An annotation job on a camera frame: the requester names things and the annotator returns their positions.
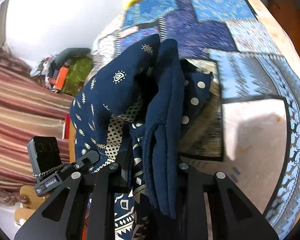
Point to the orange box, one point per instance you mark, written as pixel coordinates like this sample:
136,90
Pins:
60,80

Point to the blue patchwork quilt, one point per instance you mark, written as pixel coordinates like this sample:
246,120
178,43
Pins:
250,126

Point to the wooden folding lap desk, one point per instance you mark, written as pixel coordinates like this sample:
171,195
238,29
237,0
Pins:
72,137

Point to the navy patterned hooded garment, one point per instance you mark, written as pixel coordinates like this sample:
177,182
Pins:
143,99

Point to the person's left hand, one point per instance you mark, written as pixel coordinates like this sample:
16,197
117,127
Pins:
29,203

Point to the red white box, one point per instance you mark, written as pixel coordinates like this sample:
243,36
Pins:
66,127

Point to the striped red curtain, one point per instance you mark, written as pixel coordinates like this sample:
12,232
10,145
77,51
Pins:
27,109

